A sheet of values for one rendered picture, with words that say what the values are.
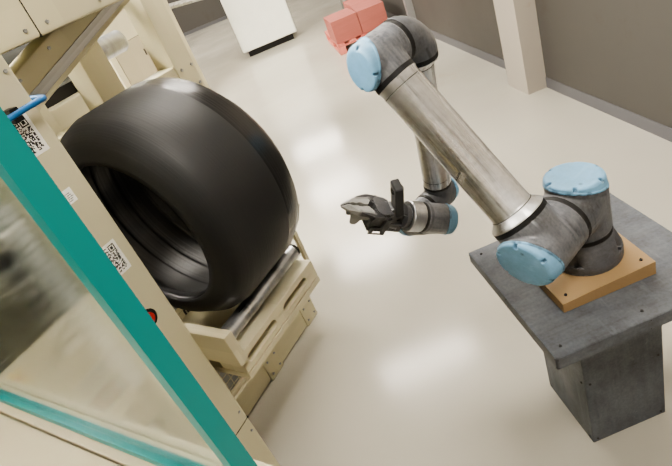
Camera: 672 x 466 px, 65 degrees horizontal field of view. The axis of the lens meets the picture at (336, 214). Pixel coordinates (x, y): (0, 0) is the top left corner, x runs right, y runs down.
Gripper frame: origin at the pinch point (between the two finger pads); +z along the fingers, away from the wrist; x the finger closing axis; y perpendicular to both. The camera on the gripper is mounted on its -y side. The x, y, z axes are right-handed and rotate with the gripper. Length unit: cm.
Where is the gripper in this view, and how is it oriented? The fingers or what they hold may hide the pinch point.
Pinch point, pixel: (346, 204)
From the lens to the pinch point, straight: 140.5
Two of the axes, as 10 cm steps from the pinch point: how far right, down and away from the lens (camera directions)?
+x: -2.7, -7.1, 6.5
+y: -3.7, 7.0, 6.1
